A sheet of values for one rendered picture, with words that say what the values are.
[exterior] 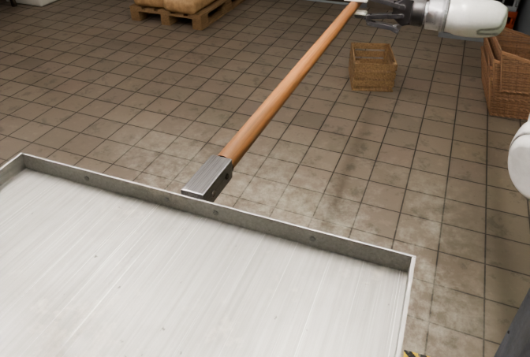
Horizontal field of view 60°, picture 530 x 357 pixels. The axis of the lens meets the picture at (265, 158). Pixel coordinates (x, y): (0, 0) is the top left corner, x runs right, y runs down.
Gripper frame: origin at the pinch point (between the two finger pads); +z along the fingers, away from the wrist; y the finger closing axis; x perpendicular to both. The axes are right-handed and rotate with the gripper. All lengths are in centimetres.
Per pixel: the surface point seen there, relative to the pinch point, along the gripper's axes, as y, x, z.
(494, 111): 103, 171, -72
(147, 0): 78, 245, 242
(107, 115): 109, 80, 171
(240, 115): 108, 111, 87
